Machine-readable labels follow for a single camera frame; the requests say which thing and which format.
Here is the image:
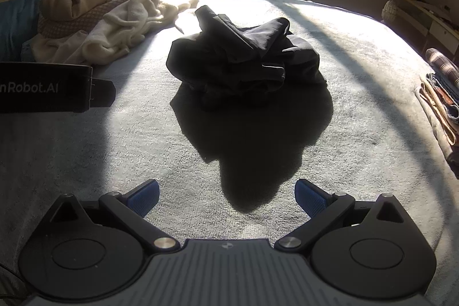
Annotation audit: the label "cream fleece blanket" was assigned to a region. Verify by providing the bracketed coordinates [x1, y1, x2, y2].
[30, 0, 199, 66]

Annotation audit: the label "folded beige garment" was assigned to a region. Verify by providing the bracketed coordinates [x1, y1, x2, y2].
[415, 80, 459, 145]

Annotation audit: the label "dark grey pants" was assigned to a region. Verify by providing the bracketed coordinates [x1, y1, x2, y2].
[166, 5, 327, 111]

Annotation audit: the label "folded plaid garment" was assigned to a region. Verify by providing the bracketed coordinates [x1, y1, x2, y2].
[425, 48, 459, 88]

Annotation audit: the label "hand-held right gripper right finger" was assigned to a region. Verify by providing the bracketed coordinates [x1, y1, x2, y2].
[274, 179, 411, 253]

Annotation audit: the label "woven ball ornament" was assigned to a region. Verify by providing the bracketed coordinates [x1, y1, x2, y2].
[382, 0, 398, 23]

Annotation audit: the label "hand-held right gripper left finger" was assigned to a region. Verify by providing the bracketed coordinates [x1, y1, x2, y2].
[46, 179, 181, 254]

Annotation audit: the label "folded light grey garment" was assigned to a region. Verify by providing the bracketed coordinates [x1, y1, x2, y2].
[428, 120, 459, 181]

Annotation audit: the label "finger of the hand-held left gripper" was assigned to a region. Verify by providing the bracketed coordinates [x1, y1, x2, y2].
[91, 78, 116, 108]

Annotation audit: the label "white desk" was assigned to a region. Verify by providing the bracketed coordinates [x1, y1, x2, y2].
[392, 0, 459, 56]

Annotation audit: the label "folded blue jeans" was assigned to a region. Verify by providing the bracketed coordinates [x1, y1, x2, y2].
[427, 73, 459, 120]

